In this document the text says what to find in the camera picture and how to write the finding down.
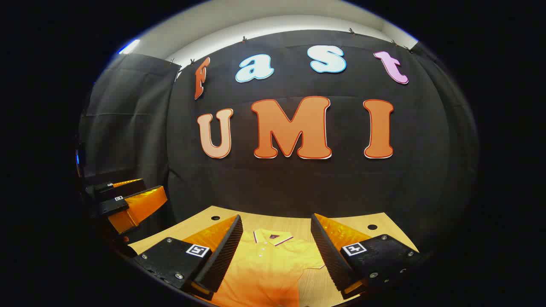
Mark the orange T-shirt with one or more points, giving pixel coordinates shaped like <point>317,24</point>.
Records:
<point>264,273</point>

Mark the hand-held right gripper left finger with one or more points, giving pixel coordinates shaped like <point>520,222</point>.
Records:
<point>226,251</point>

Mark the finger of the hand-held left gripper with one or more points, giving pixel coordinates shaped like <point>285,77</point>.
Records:
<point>128,187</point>
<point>115,205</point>

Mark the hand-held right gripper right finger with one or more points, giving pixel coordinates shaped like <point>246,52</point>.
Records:
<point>326,251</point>

